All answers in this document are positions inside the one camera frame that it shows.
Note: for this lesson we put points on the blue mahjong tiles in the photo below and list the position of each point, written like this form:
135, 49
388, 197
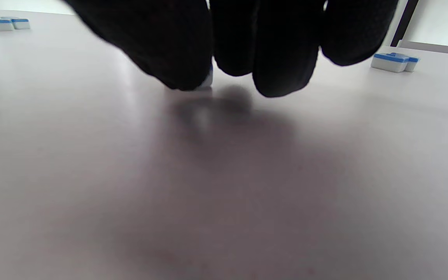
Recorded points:
2, 25

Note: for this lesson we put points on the person's right hand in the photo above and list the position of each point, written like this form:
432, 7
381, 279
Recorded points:
247, 35

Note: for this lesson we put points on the single blue white mahjong tile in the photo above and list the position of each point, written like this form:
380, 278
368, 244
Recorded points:
208, 81

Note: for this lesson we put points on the narrow white roller blind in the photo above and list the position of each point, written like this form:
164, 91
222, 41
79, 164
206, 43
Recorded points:
445, 23

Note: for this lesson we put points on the black window frame pillar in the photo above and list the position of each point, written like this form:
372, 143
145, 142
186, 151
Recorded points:
403, 21

